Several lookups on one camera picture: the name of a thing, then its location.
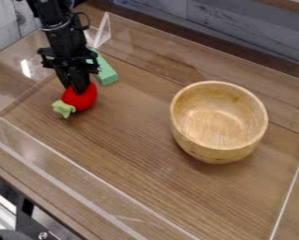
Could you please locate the red plush strawberry toy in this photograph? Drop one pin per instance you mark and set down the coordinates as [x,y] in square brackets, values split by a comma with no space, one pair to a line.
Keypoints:
[72,102]

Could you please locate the clear acrylic corner bracket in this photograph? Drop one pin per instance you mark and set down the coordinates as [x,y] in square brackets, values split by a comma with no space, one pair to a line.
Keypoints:
[98,35]

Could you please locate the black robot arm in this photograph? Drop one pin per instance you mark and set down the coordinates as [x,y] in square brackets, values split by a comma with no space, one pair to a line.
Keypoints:
[55,11]

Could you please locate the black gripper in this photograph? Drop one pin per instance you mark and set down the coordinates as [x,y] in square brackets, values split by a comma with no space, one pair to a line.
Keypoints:
[68,55]

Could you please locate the green rectangular block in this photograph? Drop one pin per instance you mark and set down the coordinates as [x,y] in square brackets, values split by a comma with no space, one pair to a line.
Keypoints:
[107,75]

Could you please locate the black table leg frame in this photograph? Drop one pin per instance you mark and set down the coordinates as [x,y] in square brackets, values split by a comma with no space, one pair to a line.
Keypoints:
[27,225]

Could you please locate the light wooden bowl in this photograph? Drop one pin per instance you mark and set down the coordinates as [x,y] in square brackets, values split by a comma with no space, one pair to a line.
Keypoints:
[218,121]

